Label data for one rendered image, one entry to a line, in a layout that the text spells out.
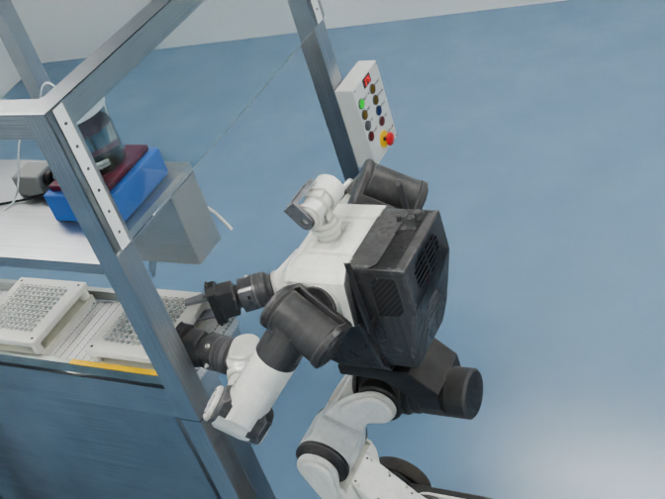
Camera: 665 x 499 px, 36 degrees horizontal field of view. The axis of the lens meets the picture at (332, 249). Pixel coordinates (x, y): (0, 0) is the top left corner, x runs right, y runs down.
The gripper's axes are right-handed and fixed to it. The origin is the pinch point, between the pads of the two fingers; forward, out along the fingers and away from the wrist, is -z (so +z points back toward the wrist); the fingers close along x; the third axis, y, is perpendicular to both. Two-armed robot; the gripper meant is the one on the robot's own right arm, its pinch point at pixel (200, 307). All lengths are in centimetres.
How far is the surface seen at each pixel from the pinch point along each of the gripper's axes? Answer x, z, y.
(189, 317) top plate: -0.1, -2.8, -2.7
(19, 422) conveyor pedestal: 39, -70, 24
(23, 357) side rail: 4, -50, 7
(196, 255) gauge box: -16.8, 5.0, -2.6
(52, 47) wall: 88, -129, 453
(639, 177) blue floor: 95, 152, 132
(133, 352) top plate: 0.0, -17.4, -10.2
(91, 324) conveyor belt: 7.4, -33.4, 17.2
